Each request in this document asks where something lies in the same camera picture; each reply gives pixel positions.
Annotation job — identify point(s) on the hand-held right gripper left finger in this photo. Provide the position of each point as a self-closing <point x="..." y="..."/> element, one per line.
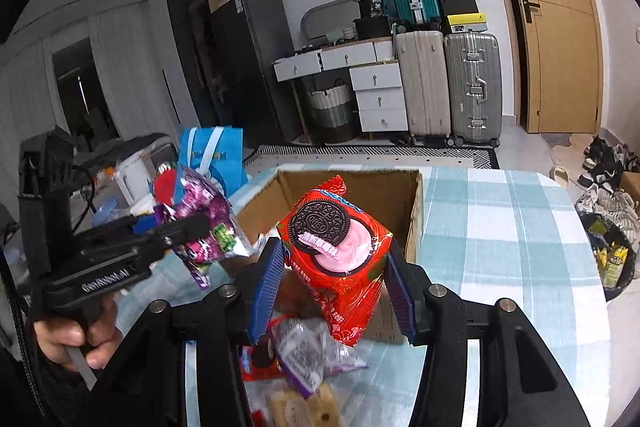
<point x="265" y="292"/>

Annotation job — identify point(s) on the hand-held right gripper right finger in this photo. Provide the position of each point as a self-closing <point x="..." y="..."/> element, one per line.
<point x="401" y="299"/>

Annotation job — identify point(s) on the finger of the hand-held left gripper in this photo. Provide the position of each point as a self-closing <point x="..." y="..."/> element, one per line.
<point x="187" y="229"/>

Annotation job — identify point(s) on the white and purple snack packet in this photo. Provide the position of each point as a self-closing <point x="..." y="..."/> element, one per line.
<point x="300" y="349"/>

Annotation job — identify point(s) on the brown cardboard box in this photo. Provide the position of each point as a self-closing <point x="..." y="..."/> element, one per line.
<point x="350" y="187"/>

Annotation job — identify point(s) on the person's left forearm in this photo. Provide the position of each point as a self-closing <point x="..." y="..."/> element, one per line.
<point x="30" y="397"/>

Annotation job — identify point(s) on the person's left hand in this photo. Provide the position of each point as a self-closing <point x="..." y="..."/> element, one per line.
<point x="57" y="337"/>

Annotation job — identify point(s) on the red bag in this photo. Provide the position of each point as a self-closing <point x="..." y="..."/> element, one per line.
<point x="165" y="187"/>

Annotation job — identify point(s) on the small red cookie packet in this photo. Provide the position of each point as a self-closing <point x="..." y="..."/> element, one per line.
<point x="261" y="359"/>

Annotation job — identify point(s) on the white plastic jug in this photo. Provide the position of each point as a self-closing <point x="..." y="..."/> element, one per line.
<point x="132" y="179"/>

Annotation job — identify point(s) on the blue cartoon tote bag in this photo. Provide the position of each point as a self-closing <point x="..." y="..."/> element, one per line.
<point x="227" y="157"/>

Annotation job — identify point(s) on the clear biscuit packet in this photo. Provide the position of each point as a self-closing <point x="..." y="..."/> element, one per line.
<point x="300" y="407"/>

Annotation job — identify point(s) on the black and white patterned rug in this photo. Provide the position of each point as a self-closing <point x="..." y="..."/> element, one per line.
<point x="375" y="152"/>

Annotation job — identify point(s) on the dark grey fridge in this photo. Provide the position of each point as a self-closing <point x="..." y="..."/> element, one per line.
<point x="250" y="67"/>

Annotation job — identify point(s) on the woven laundry basket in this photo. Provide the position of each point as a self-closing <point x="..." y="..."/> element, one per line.
<point x="330" y="112"/>

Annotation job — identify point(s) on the tall dark cabinet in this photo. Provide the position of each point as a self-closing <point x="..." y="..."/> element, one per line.
<point x="187" y="32"/>

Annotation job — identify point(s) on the white slipper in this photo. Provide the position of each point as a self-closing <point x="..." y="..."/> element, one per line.
<point x="560" y="176"/>

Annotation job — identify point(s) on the white desk with drawers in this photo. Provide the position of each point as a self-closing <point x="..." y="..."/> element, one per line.
<point x="380" y="97"/>

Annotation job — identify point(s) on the black trash bin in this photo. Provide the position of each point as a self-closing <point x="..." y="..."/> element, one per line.
<point x="607" y="257"/>

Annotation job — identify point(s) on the beige suitcase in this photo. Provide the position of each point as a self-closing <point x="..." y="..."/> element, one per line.
<point x="425" y="87"/>

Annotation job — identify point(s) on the silver suitcase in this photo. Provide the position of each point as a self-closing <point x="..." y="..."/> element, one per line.
<point x="472" y="87"/>

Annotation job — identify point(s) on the pile of shoes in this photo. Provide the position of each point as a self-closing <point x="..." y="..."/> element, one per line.
<point x="610" y="187"/>

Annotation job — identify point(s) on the grey oval tray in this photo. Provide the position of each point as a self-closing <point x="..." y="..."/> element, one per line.
<point x="327" y="19"/>

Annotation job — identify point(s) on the small cardboard box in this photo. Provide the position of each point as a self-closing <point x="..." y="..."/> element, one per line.
<point x="631" y="187"/>

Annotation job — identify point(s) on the yellow and white shoe box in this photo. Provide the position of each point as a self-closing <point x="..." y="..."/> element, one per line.
<point x="467" y="23"/>

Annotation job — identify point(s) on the black box with white print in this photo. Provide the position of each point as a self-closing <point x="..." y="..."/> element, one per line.
<point x="372" y="9"/>

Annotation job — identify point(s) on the wooden door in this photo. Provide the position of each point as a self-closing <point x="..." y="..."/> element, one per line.
<point x="555" y="32"/>

